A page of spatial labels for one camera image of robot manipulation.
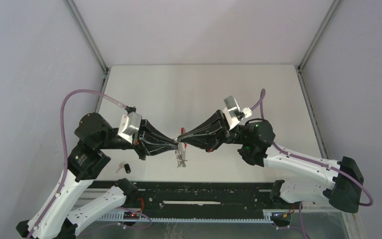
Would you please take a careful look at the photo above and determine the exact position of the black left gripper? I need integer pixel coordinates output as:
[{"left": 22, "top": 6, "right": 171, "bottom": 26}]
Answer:
[{"left": 99, "top": 117, "right": 181, "bottom": 158}]

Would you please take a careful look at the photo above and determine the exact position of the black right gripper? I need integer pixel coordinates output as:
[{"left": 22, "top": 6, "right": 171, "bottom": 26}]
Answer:
[{"left": 177, "top": 111, "right": 248, "bottom": 153}]

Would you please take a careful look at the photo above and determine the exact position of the red-handled metal key holder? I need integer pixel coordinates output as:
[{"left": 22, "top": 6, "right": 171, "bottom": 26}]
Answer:
[{"left": 175, "top": 142, "right": 187, "bottom": 168}]

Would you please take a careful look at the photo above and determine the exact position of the black key tag with key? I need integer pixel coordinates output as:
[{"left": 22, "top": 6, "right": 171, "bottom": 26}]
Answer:
[{"left": 115, "top": 162, "right": 131, "bottom": 174}]

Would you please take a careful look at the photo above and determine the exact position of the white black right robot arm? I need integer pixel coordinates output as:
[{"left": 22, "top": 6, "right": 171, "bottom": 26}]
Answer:
[{"left": 178, "top": 108, "right": 364, "bottom": 214}]

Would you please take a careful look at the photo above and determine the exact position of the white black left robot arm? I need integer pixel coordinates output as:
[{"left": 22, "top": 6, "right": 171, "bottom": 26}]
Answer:
[{"left": 16, "top": 112, "right": 178, "bottom": 239}]

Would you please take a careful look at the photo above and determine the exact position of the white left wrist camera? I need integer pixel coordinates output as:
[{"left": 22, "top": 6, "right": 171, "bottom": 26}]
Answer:
[{"left": 117, "top": 112, "right": 142, "bottom": 144}]

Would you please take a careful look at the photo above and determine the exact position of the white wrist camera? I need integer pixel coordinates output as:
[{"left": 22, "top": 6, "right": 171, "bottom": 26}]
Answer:
[
  {"left": 117, "top": 112, "right": 142, "bottom": 144},
  {"left": 222, "top": 96, "right": 252, "bottom": 130}
]

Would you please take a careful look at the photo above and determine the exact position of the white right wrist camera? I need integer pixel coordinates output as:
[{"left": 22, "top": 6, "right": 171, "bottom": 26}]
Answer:
[{"left": 222, "top": 96, "right": 252, "bottom": 130}]

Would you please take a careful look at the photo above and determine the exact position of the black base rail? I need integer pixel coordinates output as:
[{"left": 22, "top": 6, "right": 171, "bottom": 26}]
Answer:
[{"left": 79, "top": 180, "right": 303, "bottom": 219}]

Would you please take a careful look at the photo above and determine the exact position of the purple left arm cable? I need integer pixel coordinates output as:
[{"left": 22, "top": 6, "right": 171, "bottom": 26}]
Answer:
[{"left": 26, "top": 90, "right": 153, "bottom": 239}]

